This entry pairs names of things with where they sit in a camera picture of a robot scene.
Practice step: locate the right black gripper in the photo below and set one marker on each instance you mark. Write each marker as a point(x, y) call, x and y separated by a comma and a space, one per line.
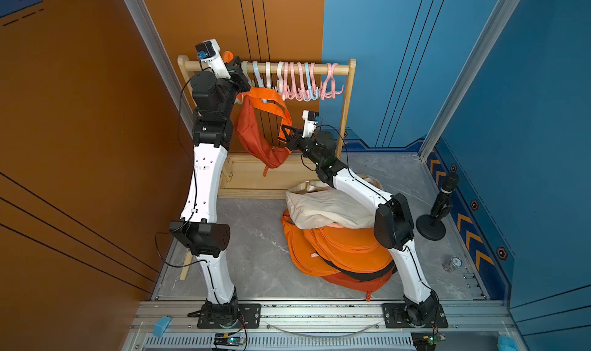
point(294, 141)

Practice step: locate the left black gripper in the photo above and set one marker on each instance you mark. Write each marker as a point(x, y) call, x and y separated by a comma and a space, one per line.
point(232, 66)

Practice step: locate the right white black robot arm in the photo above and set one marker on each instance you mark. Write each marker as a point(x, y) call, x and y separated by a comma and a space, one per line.
point(393, 223)

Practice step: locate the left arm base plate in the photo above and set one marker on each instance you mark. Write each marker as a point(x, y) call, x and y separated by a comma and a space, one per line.
point(214, 316)

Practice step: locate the wooden hanging rack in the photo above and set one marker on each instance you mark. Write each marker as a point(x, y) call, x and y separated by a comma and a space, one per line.
point(243, 176)

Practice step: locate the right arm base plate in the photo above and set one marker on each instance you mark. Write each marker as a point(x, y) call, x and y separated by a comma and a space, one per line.
point(400, 315)

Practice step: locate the small round clear cap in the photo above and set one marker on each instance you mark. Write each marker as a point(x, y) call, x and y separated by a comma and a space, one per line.
point(452, 264)

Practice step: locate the wooden stick on floor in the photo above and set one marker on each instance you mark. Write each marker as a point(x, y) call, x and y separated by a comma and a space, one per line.
point(186, 265)

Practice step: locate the beige sling bag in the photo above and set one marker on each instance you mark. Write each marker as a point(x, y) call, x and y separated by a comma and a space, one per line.
point(314, 204)

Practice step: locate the aluminium rail frame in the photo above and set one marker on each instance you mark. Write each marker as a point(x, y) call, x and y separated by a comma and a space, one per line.
point(323, 325)

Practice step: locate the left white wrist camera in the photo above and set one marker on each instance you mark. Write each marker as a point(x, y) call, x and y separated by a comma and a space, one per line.
point(210, 58)

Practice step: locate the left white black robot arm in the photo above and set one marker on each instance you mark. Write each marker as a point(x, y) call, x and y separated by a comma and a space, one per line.
point(214, 91)

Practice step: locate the dark orange sling bag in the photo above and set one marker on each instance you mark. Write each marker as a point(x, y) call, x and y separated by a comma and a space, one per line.
point(366, 287)

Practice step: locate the pink plastic hook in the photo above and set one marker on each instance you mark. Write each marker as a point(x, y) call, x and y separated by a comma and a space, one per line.
point(328, 90)

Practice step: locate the black microphone stand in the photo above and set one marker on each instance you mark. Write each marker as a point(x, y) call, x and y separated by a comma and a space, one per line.
point(430, 226)

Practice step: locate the green circuit board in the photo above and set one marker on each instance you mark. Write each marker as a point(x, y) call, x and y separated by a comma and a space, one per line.
point(229, 341)

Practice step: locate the blue plastic hook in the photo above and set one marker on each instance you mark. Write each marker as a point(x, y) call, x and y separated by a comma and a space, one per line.
point(257, 75)

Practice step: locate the blue foam block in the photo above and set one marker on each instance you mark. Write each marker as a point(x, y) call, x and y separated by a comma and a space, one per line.
point(161, 326)

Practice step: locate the orange bag with black strap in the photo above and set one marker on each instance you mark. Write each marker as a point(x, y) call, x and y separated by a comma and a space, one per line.
point(366, 277)

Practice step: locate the bright orange sling bag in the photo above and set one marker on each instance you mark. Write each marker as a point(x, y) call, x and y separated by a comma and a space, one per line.
point(351, 250)
point(301, 251)

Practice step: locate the teal cloth corner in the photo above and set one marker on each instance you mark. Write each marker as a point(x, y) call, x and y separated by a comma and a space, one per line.
point(505, 343)

